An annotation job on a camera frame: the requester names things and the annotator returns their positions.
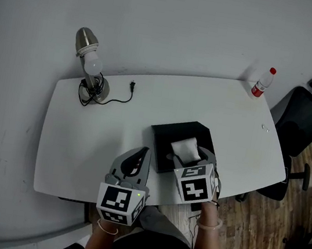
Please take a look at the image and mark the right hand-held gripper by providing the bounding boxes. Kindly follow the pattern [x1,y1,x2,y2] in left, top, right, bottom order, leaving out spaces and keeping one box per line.
[165,142,226,210]

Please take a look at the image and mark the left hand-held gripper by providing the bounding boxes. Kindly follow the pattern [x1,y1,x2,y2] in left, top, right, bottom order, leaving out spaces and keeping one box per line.
[94,140,158,229]

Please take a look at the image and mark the black box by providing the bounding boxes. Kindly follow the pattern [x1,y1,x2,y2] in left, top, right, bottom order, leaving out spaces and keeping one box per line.
[144,114,224,183]

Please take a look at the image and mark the person's right forearm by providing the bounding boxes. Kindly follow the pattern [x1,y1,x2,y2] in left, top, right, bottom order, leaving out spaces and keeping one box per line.
[191,199,230,249]

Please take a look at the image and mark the person's left forearm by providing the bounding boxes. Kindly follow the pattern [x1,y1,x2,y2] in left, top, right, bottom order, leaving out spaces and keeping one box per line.
[84,215,121,249]

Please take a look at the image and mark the person's grey trousers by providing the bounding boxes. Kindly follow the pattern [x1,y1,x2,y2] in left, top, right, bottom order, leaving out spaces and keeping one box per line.
[135,203,199,249]

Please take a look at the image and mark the gold bangle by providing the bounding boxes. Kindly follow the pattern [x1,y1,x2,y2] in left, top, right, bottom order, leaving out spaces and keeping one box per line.
[94,217,121,237]

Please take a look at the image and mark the pale pink bangle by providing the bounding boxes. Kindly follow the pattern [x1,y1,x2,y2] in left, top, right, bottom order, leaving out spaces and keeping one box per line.
[195,215,224,232]

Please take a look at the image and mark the black desk control panel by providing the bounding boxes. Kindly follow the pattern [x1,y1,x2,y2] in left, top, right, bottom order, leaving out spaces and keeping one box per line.
[57,196,86,205]

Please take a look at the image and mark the clear bottle with red cap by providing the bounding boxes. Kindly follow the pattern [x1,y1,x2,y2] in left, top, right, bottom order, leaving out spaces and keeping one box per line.
[249,64,278,103]

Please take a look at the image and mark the black mesh office chair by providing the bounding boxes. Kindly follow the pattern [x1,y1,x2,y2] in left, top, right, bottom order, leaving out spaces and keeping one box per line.
[234,62,312,214]

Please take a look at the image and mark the silver desk lamp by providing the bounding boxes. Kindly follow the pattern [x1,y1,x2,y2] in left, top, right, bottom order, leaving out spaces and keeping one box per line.
[66,25,120,106]

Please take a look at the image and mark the black lamp cable with plug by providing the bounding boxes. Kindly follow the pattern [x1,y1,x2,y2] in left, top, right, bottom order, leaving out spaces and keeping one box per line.
[76,69,137,115]

